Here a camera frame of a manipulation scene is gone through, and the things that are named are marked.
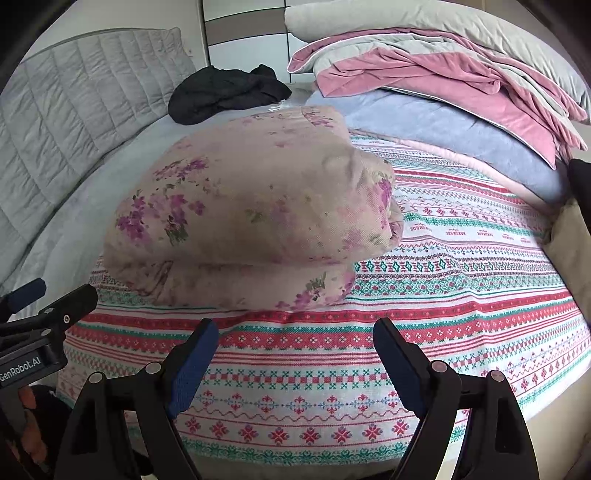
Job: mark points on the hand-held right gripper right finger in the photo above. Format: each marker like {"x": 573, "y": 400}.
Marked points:
{"x": 401, "y": 364}

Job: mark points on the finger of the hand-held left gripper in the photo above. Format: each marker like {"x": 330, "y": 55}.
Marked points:
{"x": 25, "y": 288}
{"x": 69, "y": 302}

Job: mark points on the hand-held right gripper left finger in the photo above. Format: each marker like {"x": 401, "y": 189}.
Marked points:
{"x": 191, "y": 369}

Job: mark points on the pink floral quilt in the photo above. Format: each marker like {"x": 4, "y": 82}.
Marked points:
{"x": 258, "y": 198}

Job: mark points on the person's left hand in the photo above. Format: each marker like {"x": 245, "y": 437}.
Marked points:
{"x": 32, "y": 415}

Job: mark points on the person's dark clothing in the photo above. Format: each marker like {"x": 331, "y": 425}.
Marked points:
{"x": 55, "y": 410}

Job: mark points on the red green patterned blanket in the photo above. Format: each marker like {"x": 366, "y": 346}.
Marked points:
{"x": 415, "y": 300}

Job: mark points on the grey quilted headboard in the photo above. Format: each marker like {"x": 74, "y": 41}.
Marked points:
{"x": 69, "y": 115}

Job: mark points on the beige pillow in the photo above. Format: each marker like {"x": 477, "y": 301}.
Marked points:
{"x": 570, "y": 249}

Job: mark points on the light blue fleece blanket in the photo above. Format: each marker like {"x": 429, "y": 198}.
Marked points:
{"x": 438, "y": 129}

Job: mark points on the black jacket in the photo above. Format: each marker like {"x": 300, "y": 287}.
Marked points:
{"x": 221, "y": 92}

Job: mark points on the pink and grey blanket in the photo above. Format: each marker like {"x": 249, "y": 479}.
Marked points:
{"x": 438, "y": 78}

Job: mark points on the white and brown wardrobe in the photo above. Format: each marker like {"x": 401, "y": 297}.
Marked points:
{"x": 244, "y": 37}

